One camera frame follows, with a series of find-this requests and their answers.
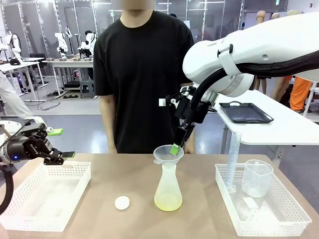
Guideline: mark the empty white perforated basket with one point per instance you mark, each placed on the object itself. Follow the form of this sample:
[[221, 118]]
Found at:
[[74, 171]]

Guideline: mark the white basket with paper label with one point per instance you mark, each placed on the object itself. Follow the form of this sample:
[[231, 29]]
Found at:
[[274, 224]]

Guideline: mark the white wrist camera block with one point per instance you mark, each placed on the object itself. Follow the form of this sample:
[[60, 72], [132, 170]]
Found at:
[[162, 102]]

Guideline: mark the white long desk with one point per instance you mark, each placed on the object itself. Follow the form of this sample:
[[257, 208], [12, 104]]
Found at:
[[17, 65], [72, 62]]

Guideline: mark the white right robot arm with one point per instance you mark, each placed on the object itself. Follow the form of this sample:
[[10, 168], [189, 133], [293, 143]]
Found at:
[[261, 42]]

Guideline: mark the white humanoid robot black head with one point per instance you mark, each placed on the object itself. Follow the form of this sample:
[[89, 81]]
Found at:
[[88, 42]]

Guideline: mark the clear graduated cylinder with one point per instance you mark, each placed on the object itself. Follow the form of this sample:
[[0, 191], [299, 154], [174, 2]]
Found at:
[[233, 161]]

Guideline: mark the white round flask cap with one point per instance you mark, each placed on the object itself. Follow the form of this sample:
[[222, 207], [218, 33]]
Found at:
[[122, 203]]

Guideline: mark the translucent plastic funnel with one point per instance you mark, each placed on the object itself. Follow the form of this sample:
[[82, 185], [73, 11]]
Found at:
[[164, 155]]

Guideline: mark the grey step stool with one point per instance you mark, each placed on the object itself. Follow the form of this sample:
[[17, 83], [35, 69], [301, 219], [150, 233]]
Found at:
[[87, 88]]

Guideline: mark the white side table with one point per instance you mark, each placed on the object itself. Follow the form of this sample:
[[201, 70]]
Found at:
[[274, 134]]

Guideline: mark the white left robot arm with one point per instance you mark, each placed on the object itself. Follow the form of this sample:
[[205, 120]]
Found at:
[[15, 102]]

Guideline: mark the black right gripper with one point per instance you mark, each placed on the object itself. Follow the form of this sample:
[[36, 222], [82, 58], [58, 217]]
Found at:
[[190, 109]]

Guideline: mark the black plastic tray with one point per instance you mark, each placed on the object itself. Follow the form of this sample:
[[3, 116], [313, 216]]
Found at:
[[246, 113]]

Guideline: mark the person's left forearm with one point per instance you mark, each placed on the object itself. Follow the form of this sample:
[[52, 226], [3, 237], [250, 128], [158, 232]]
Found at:
[[191, 145]]

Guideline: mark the person's right forearm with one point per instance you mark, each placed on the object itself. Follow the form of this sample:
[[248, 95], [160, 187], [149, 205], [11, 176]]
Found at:
[[108, 124]]

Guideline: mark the black office chair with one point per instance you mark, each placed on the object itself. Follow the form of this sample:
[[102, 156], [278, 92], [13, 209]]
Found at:
[[37, 61]]

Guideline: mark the person in black t-shirt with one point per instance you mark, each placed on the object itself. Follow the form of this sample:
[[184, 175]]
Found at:
[[139, 74]]

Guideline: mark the clear plastic beaker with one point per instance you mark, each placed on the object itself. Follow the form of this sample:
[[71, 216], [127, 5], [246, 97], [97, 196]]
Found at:
[[256, 179]]

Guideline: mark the conical flask with yellow liquid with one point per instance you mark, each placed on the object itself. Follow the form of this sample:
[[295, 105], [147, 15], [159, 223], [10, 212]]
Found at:
[[168, 194]]

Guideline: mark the beige mannequin head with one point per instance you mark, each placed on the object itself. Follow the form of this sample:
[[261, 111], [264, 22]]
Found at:
[[261, 16]]

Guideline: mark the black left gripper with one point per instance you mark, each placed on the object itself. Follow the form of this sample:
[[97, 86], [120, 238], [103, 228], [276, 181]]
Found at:
[[27, 148]]

